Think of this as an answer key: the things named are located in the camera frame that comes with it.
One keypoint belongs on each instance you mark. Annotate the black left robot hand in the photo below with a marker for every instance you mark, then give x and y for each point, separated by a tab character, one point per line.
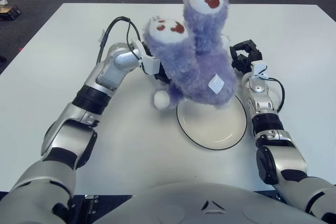
162	75

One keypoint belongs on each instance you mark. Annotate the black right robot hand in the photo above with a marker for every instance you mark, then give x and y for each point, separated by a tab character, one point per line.
245	62

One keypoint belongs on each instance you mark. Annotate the purple plush bunny doll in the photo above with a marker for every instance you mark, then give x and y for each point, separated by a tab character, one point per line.
204	72

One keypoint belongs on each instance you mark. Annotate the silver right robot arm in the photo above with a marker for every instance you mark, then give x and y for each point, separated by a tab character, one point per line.
283	161

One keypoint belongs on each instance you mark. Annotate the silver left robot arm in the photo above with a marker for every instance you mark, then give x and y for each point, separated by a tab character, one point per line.
76	134

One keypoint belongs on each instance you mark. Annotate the white plate with black rim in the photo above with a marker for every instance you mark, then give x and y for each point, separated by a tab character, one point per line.
210	129

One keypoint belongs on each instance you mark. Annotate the grey robot torso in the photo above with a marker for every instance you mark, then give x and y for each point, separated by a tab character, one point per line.
183	203

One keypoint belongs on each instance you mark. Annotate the black and yellow box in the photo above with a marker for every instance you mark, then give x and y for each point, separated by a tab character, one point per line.
10	12

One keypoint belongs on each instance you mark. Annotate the white paper scrap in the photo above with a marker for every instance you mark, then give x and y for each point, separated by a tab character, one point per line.
3	2

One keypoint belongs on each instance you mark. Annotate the metal table bracket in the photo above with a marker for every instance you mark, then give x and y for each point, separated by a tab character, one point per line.
90	204

